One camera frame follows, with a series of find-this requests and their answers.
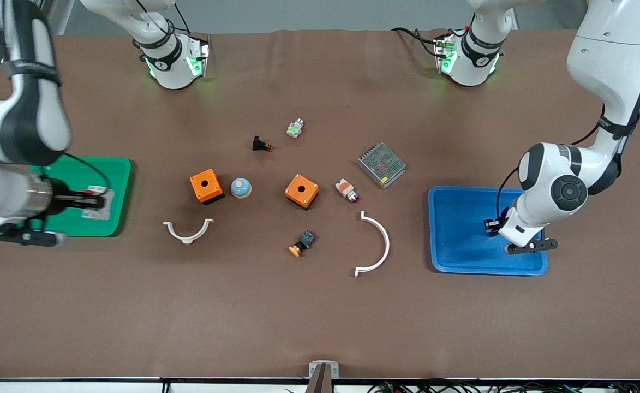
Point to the small black capacitor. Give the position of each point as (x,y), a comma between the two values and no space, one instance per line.
(488,225)

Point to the white red circuit breaker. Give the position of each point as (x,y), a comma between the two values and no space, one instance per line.
(107,203)

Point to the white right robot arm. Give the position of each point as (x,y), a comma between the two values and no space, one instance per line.
(22,120)

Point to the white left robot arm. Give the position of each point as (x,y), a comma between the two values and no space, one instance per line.
(598,125)

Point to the green plastic tray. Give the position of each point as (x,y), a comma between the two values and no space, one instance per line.
(88,174)

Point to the blue plastic tray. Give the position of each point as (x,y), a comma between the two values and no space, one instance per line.
(467,234)

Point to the orange button box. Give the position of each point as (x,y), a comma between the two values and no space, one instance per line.
(206,186)
(301,191)

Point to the metal mesh power supply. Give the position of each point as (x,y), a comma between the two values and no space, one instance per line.
(381,165)

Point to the red indicator light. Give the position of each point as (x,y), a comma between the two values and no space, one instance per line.
(347,190)

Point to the blue dome button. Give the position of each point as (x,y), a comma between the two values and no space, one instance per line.
(240,188)

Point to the small white curved bracket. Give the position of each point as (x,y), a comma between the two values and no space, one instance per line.
(187,233)

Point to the large white curved bracket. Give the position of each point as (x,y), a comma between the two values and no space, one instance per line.
(382,245)

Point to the black red small switch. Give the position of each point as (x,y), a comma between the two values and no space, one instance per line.
(261,144)

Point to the orange push button switch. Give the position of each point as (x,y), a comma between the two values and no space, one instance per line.
(302,243)

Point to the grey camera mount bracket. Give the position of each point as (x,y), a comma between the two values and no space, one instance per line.
(323,369)

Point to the green white switch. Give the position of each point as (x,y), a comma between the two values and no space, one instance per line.
(295,129)

